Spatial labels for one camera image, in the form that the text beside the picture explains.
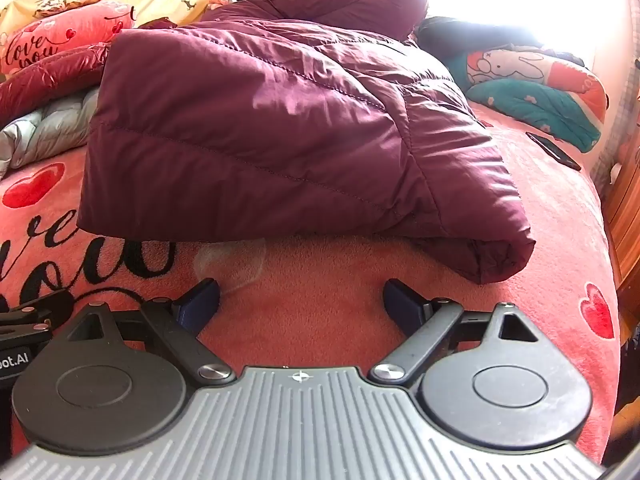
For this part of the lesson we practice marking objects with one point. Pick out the pink checked curtain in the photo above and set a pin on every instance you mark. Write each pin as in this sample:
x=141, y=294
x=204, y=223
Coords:
x=625, y=120

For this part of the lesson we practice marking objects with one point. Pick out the purple down jacket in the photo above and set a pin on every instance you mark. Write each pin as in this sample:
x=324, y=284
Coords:
x=280, y=135

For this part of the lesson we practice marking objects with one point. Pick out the dark navy jacket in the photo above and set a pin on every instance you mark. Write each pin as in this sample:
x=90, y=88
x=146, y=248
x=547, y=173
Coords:
x=450, y=35

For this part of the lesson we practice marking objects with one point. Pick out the pink lettered folded blanket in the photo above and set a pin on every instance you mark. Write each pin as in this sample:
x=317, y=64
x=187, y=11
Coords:
x=60, y=35

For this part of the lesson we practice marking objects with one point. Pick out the brown patterned small pillow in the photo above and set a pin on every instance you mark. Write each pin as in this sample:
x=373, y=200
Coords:
x=70, y=0

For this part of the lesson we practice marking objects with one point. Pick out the black smartphone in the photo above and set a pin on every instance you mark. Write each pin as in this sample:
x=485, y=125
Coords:
x=555, y=152

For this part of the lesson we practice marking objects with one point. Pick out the rabbit printed orange teal quilt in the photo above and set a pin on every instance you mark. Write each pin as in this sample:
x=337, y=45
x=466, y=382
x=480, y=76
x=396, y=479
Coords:
x=530, y=110

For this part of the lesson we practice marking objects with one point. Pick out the pink heart printed blanket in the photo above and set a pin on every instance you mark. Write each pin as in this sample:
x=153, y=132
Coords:
x=310, y=300

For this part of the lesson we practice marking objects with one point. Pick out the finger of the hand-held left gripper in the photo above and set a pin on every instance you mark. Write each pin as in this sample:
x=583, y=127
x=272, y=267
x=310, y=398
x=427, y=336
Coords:
x=40, y=305

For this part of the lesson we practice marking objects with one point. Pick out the light grey down jacket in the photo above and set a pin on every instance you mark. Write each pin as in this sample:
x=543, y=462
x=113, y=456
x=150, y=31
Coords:
x=45, y=130

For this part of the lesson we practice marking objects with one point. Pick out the brown wooden cabinet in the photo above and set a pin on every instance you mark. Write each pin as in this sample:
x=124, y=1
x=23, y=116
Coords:
x=625, y=230

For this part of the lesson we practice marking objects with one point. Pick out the black jacket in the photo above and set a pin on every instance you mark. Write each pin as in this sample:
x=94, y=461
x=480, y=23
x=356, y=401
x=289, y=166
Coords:
x=565, y=57

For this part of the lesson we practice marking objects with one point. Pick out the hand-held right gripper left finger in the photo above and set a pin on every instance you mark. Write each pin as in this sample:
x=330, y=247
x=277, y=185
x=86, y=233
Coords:
x=202, y=305

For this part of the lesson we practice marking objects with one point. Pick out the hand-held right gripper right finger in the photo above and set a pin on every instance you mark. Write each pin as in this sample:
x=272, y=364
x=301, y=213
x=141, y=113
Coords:
x=400, y=305

